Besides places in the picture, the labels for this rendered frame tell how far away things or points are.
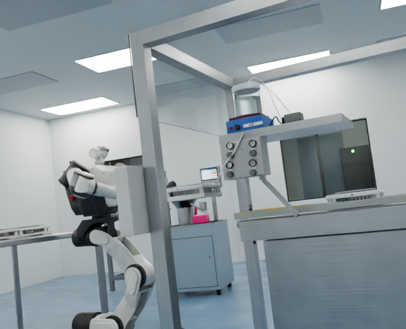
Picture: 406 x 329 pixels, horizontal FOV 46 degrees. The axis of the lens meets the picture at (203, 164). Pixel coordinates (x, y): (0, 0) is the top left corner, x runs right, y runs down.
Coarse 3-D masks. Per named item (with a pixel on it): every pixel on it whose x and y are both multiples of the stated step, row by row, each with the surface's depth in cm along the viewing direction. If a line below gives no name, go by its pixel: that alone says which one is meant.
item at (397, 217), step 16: (368, 208) 218; (384, 208) 211; (400, 208) 208; (240, 224) 240; (256, 224) 237; (272, 224) 233; (288, 224) 230; (304, 224) 226; (320, 224) 223; (336, 224) 220; (352, 224) 217; (368, 224) 214; (384, 224) 211; (400, 224) 208; (256, 240) 236
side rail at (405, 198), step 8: (352, 200) 217; (360, 200) 216; (368, 200) 214; (376, 200) 213; (384, 200) 211; (392, 200) 210; (400, 200) 208; (296, 208) 228; (304, 208) 226; (312, 208) 225; (320, 208) 223; (328, 208) 222; (336, 208) 220; (240, 216) 240; (248, 216) 238; (256, 216) 237; (264, 216) 235
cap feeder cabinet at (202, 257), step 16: (192, 224) 523; (208, 224) 502; (224, 224) 538; (176, 240) 511; (192, 240) 506; (208, 240) 500; (224, 240) 529; (176, 256) 510; (192, 256) 505; (208, 256) 499; (224, 256) 520; (176, 272) 509; (192, 272) 504; (208, 272) 499; (224, 272) 511; (192, 288) 504; (208, 288) 498
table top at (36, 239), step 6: (48, 234) 356; (54, 234) 325; (60, 234) 316; (66, 234) 319; (0, 240) 348; (6, 240) 318; (12, 240) 294; (18, 240) 296; (24, 240) 299; (30, 240) 301; (36, 240) 304; (42, 240) 307; (48, 240) 310; (0, 246) 288; (6, 246) 290
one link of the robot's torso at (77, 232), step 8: (104, 216) 289; (80, 224) 293; (88, 224) 290; (96, 224) 303; (112, 224) 291; (72, 232) 298; (80, 232) 293; (88, 232) 292; (112, 232) 290; (72, 240) 296; (80, 240) 294; (88, 240) 291
